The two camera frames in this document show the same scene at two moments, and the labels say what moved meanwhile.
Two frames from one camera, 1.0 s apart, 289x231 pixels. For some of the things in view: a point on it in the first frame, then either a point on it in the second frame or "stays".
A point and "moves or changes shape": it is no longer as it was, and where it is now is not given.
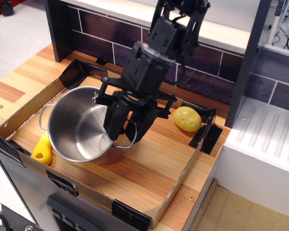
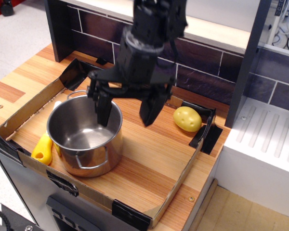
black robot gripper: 146,72 -> 135,74
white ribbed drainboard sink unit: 259,160 stays
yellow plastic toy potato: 187,118 stays
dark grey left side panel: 58,12 stays
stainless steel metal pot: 76,125 moves or changes shape
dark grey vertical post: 255,38 stays
